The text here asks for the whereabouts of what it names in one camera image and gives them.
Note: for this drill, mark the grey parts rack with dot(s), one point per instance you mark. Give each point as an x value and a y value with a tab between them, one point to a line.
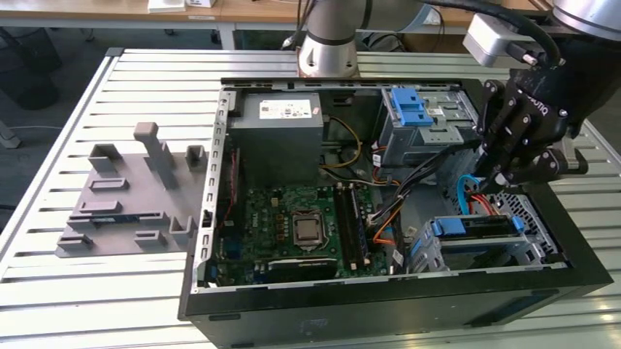
135	189

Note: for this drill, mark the wooden desk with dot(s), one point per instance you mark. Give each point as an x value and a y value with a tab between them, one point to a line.
97	14
271	14

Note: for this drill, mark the green motherboard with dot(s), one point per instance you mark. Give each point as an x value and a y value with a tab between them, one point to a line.
271	211

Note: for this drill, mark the hard disk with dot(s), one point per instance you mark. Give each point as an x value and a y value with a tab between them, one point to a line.
449	227

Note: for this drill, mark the CPU socket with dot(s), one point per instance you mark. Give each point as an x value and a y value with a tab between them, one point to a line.
324	232

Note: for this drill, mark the black graphics card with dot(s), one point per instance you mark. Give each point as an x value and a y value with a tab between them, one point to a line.
301	270

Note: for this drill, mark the metal drive cage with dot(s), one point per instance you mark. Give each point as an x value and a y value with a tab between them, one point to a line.
437	145

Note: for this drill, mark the silver CPU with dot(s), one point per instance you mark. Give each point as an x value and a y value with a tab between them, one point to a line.
308	232

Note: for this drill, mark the black PC case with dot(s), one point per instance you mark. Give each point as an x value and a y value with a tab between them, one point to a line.
340	312

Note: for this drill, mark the white box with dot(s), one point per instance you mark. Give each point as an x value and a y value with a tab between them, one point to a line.
201	3
167	5

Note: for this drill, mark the blue drive latch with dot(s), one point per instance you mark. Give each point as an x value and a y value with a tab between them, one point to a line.
410	109

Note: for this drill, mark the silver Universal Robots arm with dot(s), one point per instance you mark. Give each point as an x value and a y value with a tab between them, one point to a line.
330	54

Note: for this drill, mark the black bin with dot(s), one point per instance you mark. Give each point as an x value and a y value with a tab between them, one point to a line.
30	65

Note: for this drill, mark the dark blue RAM stick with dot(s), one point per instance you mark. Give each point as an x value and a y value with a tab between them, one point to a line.
361	225

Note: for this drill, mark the metal disk bay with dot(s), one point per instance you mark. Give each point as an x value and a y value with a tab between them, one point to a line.
476	251

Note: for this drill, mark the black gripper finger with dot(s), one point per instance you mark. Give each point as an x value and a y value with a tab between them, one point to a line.
557	167
495	120

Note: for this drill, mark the grey power supply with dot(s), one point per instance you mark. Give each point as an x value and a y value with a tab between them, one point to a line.
277	152

